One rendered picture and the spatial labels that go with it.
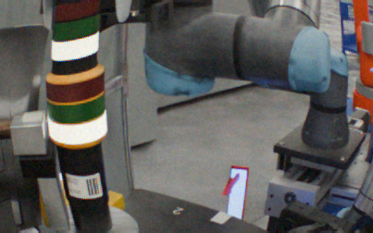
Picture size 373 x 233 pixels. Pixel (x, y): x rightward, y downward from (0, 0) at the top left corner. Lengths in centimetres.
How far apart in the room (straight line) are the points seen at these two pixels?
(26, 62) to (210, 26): 21
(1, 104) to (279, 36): 30
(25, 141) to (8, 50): 16
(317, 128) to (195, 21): 63
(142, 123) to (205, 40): 314
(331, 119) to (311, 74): 62
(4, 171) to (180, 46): 27
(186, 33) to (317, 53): 15
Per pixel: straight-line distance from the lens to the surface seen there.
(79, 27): 29
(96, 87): 30
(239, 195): 70
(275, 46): 51
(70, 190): 32
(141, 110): 362
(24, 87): 42
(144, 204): 60
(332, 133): 112
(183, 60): 54
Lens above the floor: 148
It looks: 20 degrees down
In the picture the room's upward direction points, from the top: 1 degrees counter-clockwise
